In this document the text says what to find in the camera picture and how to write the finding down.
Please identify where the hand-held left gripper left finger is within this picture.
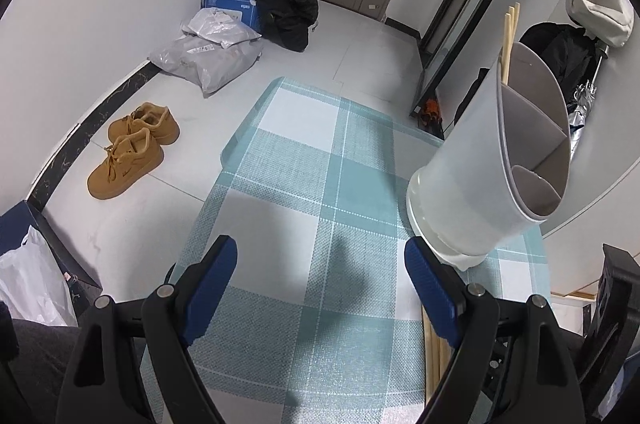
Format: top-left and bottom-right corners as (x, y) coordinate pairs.
(57, 234), (238, 424)

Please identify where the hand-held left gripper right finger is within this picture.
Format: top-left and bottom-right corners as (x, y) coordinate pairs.
(404, 236), (586, 424)

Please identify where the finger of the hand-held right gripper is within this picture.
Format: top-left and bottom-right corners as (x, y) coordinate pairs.
(580, 244), (640, 420)

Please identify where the bundle of wooden chopsticks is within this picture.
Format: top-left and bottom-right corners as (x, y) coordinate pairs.
(421, 304), (455, 407)

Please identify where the white utensil holder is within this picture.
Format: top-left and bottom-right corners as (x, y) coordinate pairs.
(406, 41), (572, 273)

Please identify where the wooden chopstick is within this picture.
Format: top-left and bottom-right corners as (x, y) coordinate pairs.
(504, 2), (522, 85)
(501, 6), (515, 74)

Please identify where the teal checked tablecloth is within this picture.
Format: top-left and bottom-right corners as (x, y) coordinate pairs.
(140, 76), (552, 424)

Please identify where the brown shoe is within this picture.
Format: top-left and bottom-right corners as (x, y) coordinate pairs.
(108, 102), (181, 146)
(87, 127), (165, 200)

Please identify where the orange black object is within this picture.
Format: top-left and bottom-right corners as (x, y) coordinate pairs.
(410, 100), (445, 133)

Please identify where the white plastic bag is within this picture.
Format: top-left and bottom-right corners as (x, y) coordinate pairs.
(0, 225), (79, 328)

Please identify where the person's trouser leg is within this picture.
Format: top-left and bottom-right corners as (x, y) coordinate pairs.
(9, 318), (85, 424)

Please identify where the folded silver umbrella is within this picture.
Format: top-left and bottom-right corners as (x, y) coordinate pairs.
(566, 42), (609, 165)

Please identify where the large grey parcel bag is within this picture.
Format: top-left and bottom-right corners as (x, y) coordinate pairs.
(148, 34), (265, 100)

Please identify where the small grey parcel bag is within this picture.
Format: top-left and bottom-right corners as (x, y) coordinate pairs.
(180, 7), (262, 50)

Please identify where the black clothes pile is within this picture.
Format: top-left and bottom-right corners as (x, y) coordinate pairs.
(207, 0), (320, 52)

